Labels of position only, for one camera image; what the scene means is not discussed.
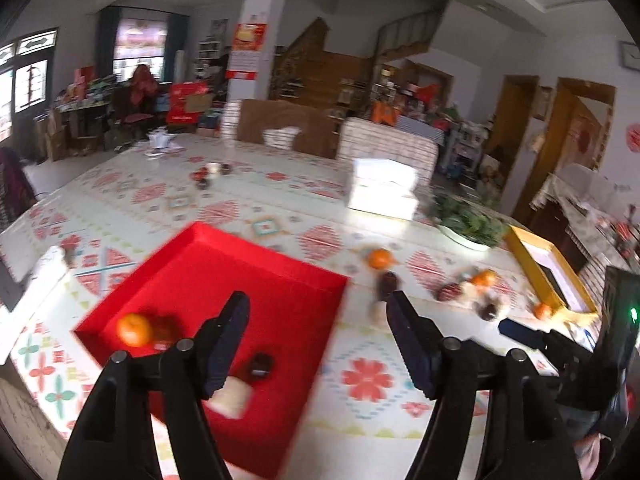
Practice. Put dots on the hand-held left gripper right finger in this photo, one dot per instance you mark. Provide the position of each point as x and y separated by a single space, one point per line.
411 342

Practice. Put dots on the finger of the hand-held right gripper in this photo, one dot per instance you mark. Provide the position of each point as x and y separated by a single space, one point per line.
517 332

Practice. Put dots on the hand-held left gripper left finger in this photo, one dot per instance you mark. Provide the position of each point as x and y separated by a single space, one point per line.
227 342

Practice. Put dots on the orange mandarin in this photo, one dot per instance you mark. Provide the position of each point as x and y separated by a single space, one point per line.
135 330
542 311
378 258
485 277

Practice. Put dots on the red tray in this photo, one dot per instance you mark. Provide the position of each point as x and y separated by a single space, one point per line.
260 285

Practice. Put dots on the dark red fruit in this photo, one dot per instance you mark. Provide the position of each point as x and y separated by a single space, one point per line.
487 310
388 282

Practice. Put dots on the small dark item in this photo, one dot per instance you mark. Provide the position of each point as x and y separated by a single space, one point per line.
226 168
261 365

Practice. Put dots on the white rounded item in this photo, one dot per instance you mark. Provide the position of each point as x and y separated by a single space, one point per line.
214 168
232 400
468 293

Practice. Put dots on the yellow-edged cardboard box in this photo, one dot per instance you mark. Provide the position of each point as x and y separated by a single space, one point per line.
525 256

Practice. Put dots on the white oval plate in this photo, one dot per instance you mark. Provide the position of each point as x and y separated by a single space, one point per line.
467 244

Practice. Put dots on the side table with fringed cloth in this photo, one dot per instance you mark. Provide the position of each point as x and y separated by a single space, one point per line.
575 210

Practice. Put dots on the plate of green vegetables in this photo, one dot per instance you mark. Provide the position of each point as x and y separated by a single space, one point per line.
467 220

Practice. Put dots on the white tissue box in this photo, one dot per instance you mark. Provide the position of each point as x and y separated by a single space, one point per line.
382 187

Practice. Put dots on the metal shelf rack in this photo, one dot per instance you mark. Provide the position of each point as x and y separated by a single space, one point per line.
465 150

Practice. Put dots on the white plastic bag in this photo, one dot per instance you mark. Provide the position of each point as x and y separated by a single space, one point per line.
161 140

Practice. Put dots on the brown chair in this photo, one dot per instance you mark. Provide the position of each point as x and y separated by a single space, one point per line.
260 117

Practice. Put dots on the red paper bag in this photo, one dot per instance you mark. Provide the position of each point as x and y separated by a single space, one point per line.
187 102

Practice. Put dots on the dark red cloth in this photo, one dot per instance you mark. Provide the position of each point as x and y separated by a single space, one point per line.
12 185

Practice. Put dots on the wooden staircase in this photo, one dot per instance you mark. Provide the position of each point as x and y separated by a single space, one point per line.
320 67

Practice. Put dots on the red wall decoration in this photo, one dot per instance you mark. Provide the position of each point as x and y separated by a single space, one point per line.
634 136

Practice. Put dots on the red wall calendar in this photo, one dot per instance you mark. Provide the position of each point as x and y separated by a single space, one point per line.
246 50

